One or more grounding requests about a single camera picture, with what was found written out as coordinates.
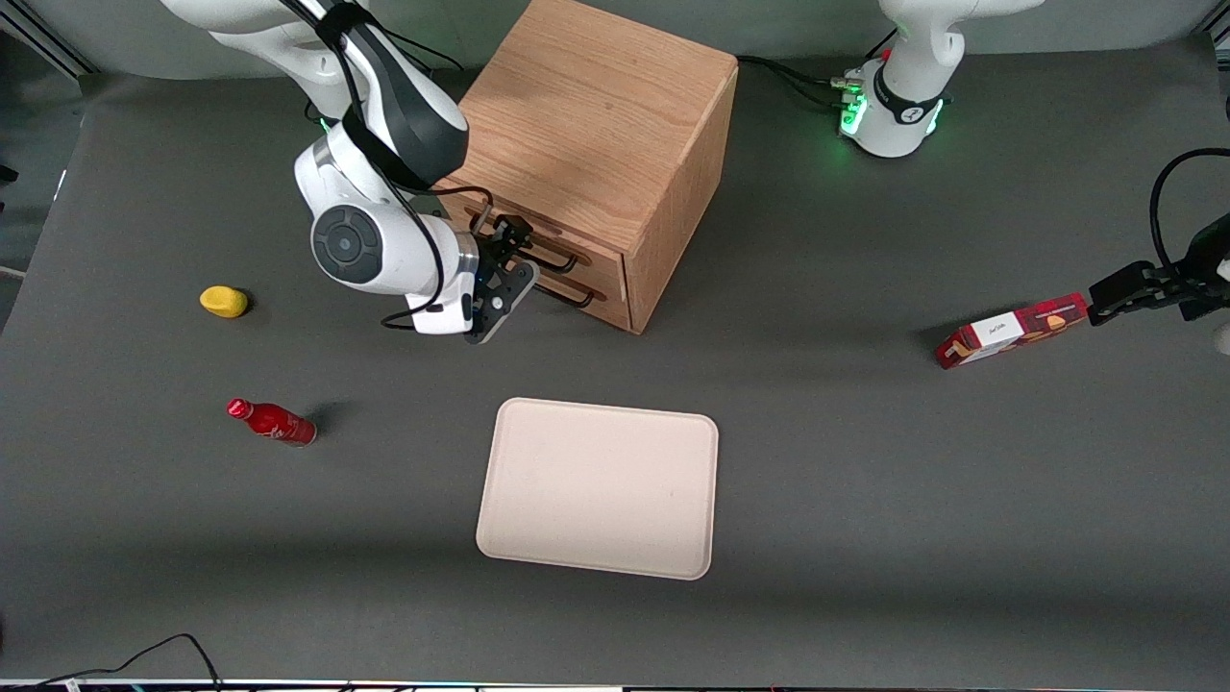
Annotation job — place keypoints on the red soda bottle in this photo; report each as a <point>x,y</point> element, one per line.
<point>274,423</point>

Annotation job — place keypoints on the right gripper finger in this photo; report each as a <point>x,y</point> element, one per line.
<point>514,234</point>
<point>528,269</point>

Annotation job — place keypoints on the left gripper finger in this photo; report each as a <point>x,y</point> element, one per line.
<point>1115,306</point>
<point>1143,279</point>

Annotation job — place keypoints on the oak wooden drawer cabinet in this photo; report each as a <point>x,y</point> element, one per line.
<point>596,106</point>

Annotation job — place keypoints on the beige plastic tray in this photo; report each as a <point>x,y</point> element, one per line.
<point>605,490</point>

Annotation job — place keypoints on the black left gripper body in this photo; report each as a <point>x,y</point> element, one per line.
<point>1178,285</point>

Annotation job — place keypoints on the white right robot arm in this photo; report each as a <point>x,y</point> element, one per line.
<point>384,250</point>

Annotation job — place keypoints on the red cookie box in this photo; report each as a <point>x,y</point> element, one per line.
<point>1009,332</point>

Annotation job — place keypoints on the yellow lemon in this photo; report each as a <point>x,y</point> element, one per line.
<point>223,302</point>

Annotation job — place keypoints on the aluminium frame strut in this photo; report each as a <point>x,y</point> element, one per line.
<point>48,40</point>

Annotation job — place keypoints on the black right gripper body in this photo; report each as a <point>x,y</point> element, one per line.
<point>494,252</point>

